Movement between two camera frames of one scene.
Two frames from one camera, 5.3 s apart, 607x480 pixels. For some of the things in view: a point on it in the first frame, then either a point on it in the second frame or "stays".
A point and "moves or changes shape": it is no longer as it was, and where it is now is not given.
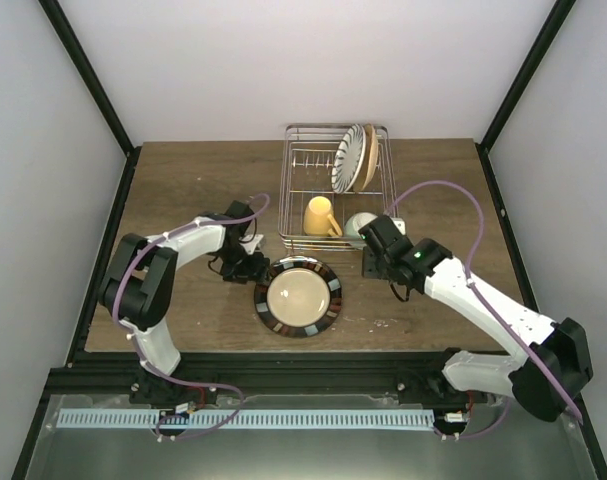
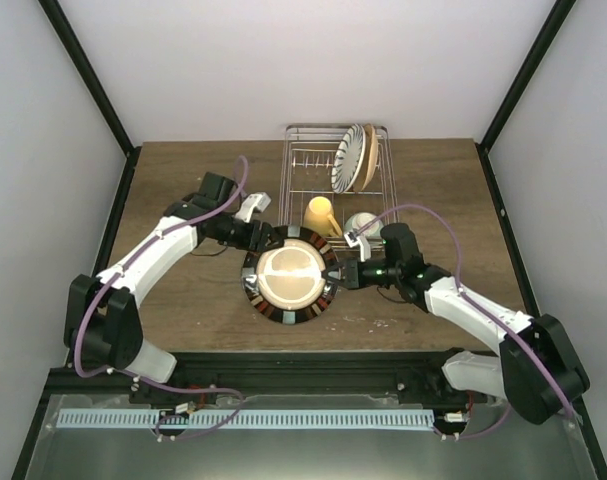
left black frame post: x=65 y=33 stays
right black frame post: x=521 y=84 stays
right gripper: x=368 y=268 → x=352 y=273
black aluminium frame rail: x=382 y=373 stays
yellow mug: x=317 y=219 stays
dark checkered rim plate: x=298 y=297 moves or changes shape
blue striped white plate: x=348 y=158 stays
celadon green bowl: x=357 y=221 stays
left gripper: x=256 y=271 → x=261 y=240
